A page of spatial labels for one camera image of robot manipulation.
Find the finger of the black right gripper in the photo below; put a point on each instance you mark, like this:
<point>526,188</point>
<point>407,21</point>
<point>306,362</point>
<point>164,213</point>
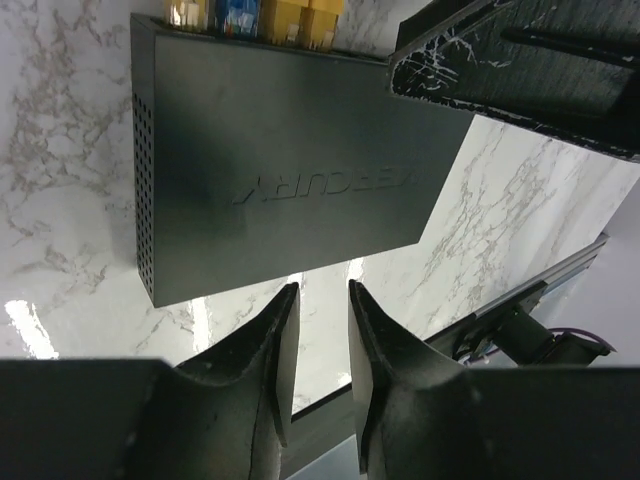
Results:
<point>565,69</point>

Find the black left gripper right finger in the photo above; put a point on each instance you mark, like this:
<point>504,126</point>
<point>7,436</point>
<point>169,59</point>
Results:
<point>535,407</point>

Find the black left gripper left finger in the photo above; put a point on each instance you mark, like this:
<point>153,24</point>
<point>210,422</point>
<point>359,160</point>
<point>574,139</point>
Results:
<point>222,414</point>

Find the black network switch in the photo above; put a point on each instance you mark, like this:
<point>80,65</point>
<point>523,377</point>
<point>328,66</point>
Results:
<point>254,162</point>

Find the aluminium front rail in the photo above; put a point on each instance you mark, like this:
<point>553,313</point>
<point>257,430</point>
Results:
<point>551,278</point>

